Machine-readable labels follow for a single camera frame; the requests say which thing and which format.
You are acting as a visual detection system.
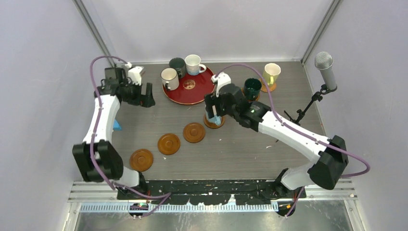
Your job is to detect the wooden coaster four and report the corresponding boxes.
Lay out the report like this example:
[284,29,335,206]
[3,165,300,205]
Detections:
[157,133,181,155]

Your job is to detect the yellow cream mug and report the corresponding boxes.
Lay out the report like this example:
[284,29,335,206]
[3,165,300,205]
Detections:
[262,63,281,83]

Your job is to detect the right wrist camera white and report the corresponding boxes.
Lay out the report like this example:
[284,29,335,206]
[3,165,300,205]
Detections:
[211,72,231,97]

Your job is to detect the wooden coaster two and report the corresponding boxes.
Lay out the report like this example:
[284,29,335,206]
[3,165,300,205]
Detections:
[204,115,225,129]

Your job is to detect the wooden coaster three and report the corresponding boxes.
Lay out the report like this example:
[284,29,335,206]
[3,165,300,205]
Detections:
[183,122,205,143]

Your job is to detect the silver white mug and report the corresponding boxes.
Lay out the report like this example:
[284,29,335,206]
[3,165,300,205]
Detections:
[161,67,179,91]

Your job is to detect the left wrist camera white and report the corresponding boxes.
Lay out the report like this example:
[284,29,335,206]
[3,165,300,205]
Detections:
[127,66,145,86]

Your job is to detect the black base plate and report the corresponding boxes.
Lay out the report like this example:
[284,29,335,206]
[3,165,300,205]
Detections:
[115,180,306,205]

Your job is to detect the silver microphone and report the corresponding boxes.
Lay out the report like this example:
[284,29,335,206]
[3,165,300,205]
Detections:
[315,51,337,90]

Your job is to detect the red round tray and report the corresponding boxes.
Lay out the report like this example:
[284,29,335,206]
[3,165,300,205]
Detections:
[162,68,216,105]

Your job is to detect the light blue mug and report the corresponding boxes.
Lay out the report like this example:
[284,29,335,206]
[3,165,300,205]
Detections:
[205,106,221,125]

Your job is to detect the woven rattan coaster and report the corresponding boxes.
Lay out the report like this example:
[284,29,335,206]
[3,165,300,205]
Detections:
[260,80,277,92]

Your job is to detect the black mug rear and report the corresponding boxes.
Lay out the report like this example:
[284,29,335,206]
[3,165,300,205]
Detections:
[168,57,187,79]

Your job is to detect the wooden coaster five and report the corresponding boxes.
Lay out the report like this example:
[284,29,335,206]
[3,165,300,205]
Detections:
[129,149,153,172]

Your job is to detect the wooden coaster six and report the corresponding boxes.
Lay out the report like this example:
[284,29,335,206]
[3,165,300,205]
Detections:
[241,88,260,102]

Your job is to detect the dark green mug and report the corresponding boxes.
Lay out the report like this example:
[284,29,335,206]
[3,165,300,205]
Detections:
[243,78,262,100]

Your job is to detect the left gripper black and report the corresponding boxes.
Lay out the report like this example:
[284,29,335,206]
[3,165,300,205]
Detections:
[123,79,155,108]

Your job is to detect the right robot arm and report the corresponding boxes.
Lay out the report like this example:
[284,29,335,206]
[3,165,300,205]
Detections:
[204,84,348,198]

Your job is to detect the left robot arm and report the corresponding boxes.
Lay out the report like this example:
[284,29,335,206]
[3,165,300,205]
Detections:
[72,66,155,199]

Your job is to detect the colourful toy blocks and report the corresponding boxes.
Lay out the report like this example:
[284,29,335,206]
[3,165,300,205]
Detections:
[113,119,122,131]

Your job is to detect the white mug rear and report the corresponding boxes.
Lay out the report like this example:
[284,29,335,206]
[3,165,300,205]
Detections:
[184,54,207,76]

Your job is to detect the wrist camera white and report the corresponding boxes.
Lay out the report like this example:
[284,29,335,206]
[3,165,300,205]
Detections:
[211,72,231,97]
[127,66,145,86]

